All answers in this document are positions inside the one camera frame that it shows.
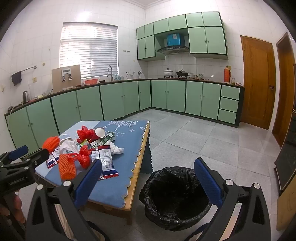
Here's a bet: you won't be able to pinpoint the red paper cup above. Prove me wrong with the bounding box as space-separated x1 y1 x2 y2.
89 127 106 145

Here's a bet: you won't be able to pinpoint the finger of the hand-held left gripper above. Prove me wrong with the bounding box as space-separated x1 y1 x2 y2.
0 146 29 164
20 148 50 168

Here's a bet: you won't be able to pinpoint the small red white wrapper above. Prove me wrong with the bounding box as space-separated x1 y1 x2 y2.
46 149 61 169

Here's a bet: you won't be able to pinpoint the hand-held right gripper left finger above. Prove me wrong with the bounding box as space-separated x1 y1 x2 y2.
25 159 103 241

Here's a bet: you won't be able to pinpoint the dark hanging towel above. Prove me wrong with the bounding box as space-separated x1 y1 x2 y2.
11 72 23 86

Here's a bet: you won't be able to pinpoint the metal towel bar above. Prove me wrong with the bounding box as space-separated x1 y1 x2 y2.
10 65 37 78

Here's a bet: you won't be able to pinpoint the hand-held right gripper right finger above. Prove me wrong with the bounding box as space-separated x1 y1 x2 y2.
185 158 272 241

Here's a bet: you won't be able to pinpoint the brown cardboard box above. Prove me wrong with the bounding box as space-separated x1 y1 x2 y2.
51 64 81 92

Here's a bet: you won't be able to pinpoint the brown cardboard panel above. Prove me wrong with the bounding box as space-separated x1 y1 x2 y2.
276 183 296 232

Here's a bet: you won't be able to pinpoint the green milk carton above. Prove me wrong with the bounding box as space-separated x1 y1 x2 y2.
97 130 116 146

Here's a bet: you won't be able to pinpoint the small orange foam net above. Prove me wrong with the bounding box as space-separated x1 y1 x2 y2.
42 136 60 152

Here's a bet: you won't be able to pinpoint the green base cabinets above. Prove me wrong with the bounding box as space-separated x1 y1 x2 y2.
5 79 245 153

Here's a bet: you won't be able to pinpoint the wooden door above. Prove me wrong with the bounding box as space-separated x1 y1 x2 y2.
272 32 296 147
240 35 277 131

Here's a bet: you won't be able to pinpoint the person's left hand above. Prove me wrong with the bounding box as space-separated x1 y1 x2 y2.
0 192 25 225

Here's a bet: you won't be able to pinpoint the green wall cabinets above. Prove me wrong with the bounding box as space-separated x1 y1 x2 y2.
136 11 228 62

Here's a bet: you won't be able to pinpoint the white window blind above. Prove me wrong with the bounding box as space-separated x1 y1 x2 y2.
60 22 118 79

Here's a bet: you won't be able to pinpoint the black glass cabinet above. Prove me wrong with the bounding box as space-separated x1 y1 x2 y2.
274 62 296 194

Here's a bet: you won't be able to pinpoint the red thermos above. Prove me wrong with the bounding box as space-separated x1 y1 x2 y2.
223 65 232 84

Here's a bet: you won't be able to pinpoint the bin with black bag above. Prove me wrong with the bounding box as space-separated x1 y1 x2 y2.
139 167 214 232

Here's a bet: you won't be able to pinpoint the range hood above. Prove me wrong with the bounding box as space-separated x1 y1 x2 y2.
156 46 190 55

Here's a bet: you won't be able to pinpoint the white blue snack wrapper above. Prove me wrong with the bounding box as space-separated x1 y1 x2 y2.
96 146 119 180

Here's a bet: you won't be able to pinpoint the red plastic bag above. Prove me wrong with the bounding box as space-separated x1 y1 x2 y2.
67 146 92 169
76 126 95 144

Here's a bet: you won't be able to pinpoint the crumpled white tissue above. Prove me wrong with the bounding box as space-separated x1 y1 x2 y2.
109 141 125 155
58 137 79 154

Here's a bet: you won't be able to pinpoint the wooden table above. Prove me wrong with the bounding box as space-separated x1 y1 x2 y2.
38 120 153 226

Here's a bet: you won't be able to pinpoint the large orange foam net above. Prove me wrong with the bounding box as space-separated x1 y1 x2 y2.
58 153 77 180

